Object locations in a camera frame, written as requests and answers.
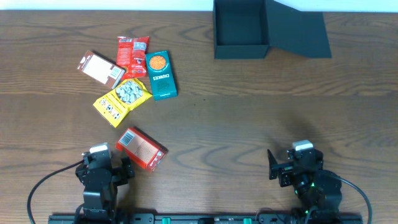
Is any red orange barcode box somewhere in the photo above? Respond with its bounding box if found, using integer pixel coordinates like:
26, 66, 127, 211
116, 128, 168, 172

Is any teal Chunkies snack box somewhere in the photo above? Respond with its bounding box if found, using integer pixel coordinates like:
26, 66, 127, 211
146, 50, 178, 101

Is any brown and white snack box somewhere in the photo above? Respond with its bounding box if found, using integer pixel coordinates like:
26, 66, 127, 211
76, 50, 125, 89

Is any red candy bag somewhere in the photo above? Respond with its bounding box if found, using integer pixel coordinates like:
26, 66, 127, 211
116, 36, 149, 80

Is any black gift box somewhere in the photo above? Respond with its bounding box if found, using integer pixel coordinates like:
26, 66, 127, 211
213, 0, 331, 59

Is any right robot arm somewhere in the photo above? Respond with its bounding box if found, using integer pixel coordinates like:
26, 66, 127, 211
267, 140, 342, 222

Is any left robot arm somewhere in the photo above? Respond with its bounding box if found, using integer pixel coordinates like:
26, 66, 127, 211
73, 142, 135, 223

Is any yellow candy bag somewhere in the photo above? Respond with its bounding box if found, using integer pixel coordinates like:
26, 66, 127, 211
93, 78, 152, 128

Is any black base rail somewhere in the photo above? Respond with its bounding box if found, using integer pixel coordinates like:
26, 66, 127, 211
48, 213, 363, 224

